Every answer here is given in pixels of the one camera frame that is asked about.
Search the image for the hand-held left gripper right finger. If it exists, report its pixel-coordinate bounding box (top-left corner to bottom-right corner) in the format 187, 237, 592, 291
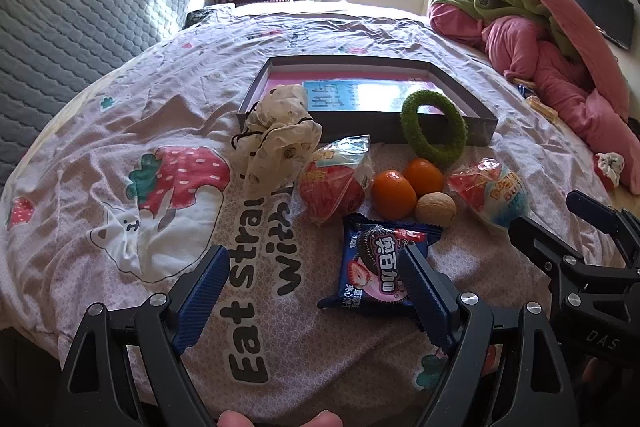
397, 244, 581, 427

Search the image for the black television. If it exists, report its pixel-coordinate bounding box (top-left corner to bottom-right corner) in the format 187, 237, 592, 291
569, 0, 637, 51

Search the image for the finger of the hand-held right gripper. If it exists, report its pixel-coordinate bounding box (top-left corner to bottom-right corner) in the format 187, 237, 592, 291
566, 189, 640, 265
507, 216, 640, 308

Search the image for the grey quilted headboard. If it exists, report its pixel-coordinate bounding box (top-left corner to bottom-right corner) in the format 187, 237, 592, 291
0, 0, 193, 188

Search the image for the blue and red toy egg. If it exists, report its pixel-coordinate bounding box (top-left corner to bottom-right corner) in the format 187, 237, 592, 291
446, 158, 532, 230

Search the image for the white printed drawstring pouch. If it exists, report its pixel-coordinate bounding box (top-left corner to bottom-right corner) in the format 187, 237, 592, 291
231, 84, 323, 198

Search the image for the pink quilt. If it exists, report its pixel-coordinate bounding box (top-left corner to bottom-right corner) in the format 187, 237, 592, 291
429, 2, 640, 162

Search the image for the green fuzzy ring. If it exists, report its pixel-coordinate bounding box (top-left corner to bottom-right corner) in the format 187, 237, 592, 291
400, 91, 468, 168

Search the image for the yellow biscuit packet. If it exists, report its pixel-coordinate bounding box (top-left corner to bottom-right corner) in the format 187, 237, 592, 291
525, 96, 560, 124

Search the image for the dark cloth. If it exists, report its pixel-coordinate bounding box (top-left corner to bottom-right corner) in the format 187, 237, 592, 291
186, 4, 236, 28

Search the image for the grey shallow cardboard box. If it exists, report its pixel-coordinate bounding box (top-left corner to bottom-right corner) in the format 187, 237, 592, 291
236, 55, 499, 146

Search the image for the brown walnut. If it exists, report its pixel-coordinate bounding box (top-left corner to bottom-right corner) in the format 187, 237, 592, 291
415, 192, 457, 227

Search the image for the large pink cushion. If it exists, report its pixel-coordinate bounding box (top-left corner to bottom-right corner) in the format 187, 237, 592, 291
477, 0, 632, 122

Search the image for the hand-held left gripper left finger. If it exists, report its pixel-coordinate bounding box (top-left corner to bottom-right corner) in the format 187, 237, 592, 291
52, 244, 232, 427

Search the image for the person's left hand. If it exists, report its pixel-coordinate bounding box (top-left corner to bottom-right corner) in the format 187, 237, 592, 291
216, 409, 343, 427

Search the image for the red and white scrunchie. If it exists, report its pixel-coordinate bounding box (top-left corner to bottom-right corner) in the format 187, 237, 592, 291
593, 152, 626, 192

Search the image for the orange tangerine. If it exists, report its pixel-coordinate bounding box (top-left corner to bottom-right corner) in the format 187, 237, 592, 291
371, 170, 417, 218
404, 159, 446, 198

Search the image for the pink and blue book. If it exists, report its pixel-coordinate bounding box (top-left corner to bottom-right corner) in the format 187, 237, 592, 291
260, 67, 476, 118

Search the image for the blue cookie packet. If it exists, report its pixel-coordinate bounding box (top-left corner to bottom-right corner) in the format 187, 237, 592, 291
317, 213, 445, 320

